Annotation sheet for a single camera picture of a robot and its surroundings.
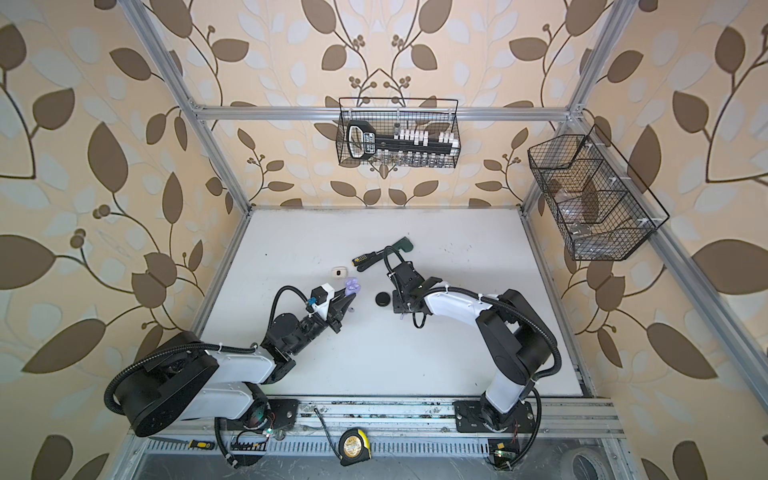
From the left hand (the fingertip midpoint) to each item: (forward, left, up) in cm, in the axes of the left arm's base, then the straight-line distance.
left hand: (352, 291), depth 78 cm
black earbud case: (+6, -7, -16) cm, 19 cm away
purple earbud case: (+1, 0, 0) cm, 1 cm away
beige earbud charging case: (+15, +8, -15) cm, 23 cm away
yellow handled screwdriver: (-33, +36, -17) cm, 52 cm away
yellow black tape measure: (-33, -3, -14) cm, 36 cm away
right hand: (+4, -14, -15) cm, 21 cm away
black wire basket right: (+16, -62, +17) cm, 67 cm away
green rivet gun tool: (+29, -14, -17) cm, 36 cm away
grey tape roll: (-34, -56, -17) cm, 68 cm away
